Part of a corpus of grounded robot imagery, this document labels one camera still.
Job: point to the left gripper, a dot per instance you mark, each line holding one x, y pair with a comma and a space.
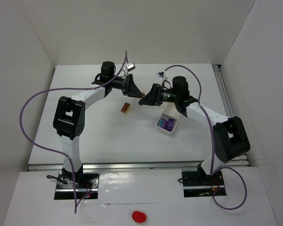
128, 84

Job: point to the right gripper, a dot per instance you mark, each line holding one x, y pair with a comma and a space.
157, 94

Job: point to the purple flower lego block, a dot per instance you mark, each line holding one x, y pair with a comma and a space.
162, 123

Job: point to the purple lego plate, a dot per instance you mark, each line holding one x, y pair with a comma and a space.
167, 129

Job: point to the small purple lego brick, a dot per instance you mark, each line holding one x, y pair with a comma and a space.
171, 123

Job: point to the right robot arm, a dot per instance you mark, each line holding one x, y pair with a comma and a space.
192, 108

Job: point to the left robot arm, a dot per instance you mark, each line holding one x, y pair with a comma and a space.
69, 119

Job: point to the white compartment tray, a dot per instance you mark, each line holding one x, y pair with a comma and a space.
169, 111

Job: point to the red round button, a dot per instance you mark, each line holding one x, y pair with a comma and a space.
139, 217

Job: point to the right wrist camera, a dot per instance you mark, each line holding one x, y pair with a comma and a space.
161, 76

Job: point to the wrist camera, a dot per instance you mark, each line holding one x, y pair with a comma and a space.
130, 66
161, 76

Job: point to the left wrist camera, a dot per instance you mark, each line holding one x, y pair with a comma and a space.
130, 66

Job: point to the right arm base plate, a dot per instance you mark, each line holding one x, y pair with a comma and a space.
194, 187

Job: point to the aluminium side rail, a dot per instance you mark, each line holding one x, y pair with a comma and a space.
228, 106

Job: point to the aluminium front rail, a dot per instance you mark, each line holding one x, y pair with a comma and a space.
121, 166

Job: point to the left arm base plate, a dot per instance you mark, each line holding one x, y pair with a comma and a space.
88, 187

